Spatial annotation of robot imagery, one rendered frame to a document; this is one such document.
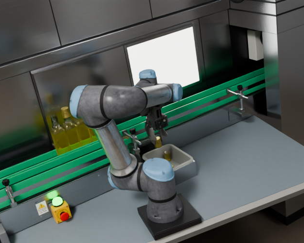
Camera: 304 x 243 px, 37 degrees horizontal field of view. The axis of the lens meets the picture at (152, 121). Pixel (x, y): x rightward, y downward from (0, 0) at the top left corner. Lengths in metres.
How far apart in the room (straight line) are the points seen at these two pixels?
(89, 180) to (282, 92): 1.12
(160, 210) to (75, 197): 0.46
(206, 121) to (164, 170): 0.75
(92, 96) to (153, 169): 0.41
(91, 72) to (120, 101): 0.77
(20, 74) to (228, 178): 1.06
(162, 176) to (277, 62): 1.00
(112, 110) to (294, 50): 1.28
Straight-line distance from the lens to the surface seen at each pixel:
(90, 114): 1.57
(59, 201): 2.05
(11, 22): 2.14
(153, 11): 2.41
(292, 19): 2.48
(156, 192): 1.82
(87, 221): 2.05
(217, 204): 1.99
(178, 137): 2.40
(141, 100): 1.57
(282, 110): 2.58
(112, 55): 2.30
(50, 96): 2.22
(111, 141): 1.70
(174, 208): 1.87
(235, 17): 2.64
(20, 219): 2.10
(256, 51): 2.77
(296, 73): 2.59
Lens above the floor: 1.93
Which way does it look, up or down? 25 degrees down
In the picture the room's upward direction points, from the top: 10 degrees counter-clockwise
